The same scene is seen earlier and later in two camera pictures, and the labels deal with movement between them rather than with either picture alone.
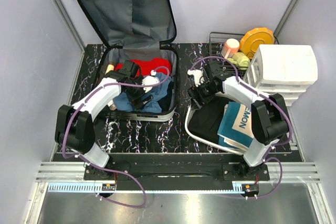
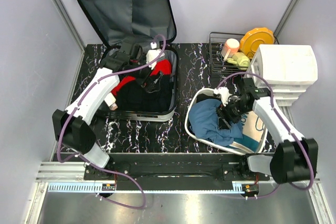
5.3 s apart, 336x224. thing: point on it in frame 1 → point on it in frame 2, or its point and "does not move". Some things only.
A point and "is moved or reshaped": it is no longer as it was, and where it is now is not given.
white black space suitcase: (130, 14) does not move
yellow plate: (250, 40) does not move
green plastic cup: (241, 60) does not move
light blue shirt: (122, 102) → (203, 120)
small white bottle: (111, 105) does not move
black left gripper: (136, 102) → (150, 85)
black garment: (204, 120) is moved or reshaped
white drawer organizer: (286, 70) does not move
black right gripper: (195, 91) → (224, 114)
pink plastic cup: (230, 48) does not move
